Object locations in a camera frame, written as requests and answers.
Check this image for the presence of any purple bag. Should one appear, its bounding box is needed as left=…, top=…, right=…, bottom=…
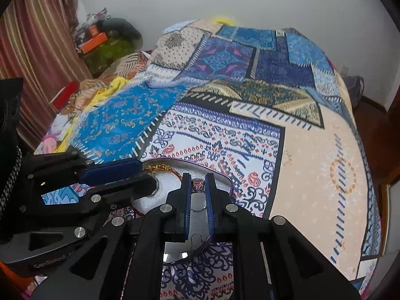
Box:
left=344, top=75, right=365, bottom=107

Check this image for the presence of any green cloth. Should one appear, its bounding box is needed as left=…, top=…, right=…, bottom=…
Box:
left=83, top=36, right=136, bottom=78

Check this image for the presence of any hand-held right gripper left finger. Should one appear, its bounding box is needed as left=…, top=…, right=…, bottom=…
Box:
left=31, top=173, right=192, bottom=300

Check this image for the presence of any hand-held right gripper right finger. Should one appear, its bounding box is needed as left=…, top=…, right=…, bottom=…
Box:
left=204, top=173, right=354, bottom=300

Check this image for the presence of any orange floral cloth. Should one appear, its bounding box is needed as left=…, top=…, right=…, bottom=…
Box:
left=59, top=79, right=111, bottom=117

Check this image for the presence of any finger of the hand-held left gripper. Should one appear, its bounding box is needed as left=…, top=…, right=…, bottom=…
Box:
left=17, top=150, right=143, bottom=215
left=19, top=174, right=161, bottom=242

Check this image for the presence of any pink printed sheet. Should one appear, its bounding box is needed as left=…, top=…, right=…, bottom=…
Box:
left=34, top=112, right=76, bottom=156

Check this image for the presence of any yellow cloth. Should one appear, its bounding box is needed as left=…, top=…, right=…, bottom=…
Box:
left=98, top=76, right=131, bottom=101

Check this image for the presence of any dark grey pillow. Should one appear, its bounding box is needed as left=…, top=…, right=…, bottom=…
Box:
left=101, top=17, right=143, bottom=43

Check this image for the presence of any long orange box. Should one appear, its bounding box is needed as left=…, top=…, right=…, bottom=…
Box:
left=78, top=32, right=109, bottom=54

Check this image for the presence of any black white braided cord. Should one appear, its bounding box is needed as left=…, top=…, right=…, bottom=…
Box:
left=0, top=147, right=23, bottom=214

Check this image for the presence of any heart-shaped tin jewelry box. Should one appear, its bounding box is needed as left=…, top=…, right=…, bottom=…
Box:
left=129, top=158, right=234, bottom=266

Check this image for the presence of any red box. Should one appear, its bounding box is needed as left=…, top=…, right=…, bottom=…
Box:
left=50, top=80, right=80, bottom=109

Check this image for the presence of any red gold thread bracelet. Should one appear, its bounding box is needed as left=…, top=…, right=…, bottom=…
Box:
left=131, top=163, right=184, bottom=217

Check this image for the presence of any patchwork printed bedspread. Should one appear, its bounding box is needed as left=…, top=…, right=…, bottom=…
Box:
left=34, top=19, right=384, bottom=300

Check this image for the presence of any striped curtain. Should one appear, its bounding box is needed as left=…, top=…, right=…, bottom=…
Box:
left=0, top=0, right=94, bottom=151

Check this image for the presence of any brown leaf-print cloth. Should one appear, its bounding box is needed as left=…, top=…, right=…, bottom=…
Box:
left=94, top=50, right=154, bottom=82

